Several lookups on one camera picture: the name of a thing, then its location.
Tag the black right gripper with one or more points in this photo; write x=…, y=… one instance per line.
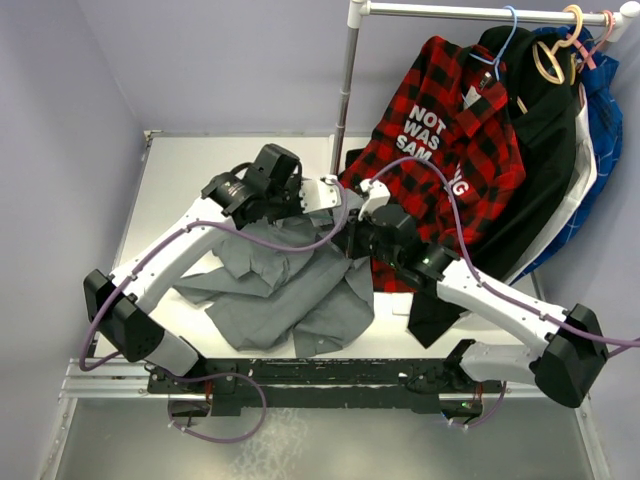
x=349, y=241

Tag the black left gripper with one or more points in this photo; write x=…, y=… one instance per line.
x=294, y=185

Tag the grey button-up shirt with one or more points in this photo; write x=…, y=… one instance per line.
x=262, y=296

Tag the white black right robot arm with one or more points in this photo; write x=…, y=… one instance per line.
x=560, y=351

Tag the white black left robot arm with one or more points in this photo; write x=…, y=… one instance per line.
x=120, y=303

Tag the red black plaid shirt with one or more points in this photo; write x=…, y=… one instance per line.
x=447, y=151

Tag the black hanging shirt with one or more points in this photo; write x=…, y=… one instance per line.
x=546, y=139

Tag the white hanging shirt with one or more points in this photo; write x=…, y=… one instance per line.
x=555, y=232

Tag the beige wooden hanger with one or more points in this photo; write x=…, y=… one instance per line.
x=541, y=65

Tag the blue checked shirt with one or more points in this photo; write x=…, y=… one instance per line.
x=605, y=124

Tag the pink plastic hanger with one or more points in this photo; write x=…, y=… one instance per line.
x=585, y=51

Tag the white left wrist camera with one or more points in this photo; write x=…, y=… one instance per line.
x=320, y=194

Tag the silver clothes rack frame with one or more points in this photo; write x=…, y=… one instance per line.
x=358, y=10

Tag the aluminium extrusion rail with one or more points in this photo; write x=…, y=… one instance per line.
x=100, y=380

